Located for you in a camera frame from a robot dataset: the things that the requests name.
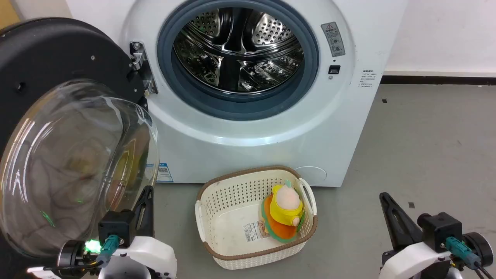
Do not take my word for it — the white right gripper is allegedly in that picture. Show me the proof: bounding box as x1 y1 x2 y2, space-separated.
379 192 453 279

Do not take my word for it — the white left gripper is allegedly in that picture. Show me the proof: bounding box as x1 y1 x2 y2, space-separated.
98 186 177 279

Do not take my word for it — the white front-load washing machine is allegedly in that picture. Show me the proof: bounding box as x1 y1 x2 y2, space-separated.
66 0 408 188

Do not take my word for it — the metal washer door hinge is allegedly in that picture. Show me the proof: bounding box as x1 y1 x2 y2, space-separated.
130 41 158 96

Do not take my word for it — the black washer door, glass bowl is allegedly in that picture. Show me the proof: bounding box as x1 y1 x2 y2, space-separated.
0 17 160 279

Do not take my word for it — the blue and white energy sticker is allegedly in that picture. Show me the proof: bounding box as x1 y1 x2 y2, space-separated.
156 163 174 183

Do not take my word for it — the cream plastic laundry basket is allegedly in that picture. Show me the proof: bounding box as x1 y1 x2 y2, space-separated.
195 166 318 270

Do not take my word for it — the round white filter cover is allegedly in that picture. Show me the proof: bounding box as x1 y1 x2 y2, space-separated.
294 166 327 185

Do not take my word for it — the barcode sticker in basket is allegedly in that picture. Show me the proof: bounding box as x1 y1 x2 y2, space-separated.
243 220 270 243

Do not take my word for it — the yellow and orange plush doll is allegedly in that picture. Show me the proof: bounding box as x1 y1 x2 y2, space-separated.
260 179 307 243

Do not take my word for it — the small printed text label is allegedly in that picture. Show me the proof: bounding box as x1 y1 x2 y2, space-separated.
359 70 376 89

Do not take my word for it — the grey warning sticker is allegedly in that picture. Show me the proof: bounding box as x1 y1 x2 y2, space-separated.
321 22 346 57

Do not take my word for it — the perforated steel washer drum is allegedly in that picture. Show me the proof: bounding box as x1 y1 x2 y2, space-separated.
172 7 305 94

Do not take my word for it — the tan wooden board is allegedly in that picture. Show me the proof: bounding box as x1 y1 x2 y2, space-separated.
0 0 21 30

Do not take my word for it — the teal-plug left gripper cable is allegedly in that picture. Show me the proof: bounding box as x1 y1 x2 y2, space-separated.
43 234 120 271

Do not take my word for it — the teal-plug gripper cable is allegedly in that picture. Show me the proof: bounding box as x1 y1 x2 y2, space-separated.
445 237 496 279
43 234 120 271

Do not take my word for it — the teal-plug right gripper cable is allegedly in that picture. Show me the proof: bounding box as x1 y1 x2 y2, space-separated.
445 237 496 279

